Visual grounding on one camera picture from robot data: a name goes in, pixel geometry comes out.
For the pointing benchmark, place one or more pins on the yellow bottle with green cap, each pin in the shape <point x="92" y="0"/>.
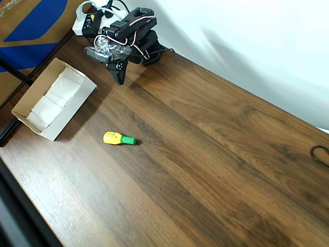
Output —
<point x="111" y="138"/>

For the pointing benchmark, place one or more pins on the white cardboard box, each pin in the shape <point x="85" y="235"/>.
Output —
<point x="74" y="108"/>

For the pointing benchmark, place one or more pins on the black power adapter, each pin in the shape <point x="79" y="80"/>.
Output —
<point x="90" y="24"/>

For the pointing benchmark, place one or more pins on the white power strip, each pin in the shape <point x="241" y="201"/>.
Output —
<point x="77" y="27"/>

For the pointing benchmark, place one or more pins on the black metal pole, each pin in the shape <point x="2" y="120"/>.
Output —
<point x="18" y="73"/>

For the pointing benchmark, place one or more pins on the large brown blue-printed carton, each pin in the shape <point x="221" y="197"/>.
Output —
<point x="25" y="15"/>

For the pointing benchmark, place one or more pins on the black metal base bar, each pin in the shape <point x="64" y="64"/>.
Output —
<point x="7" y="133"/>

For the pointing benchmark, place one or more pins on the tape-wrapped gripper camera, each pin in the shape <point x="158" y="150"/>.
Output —
<point x="102" y="50"/>

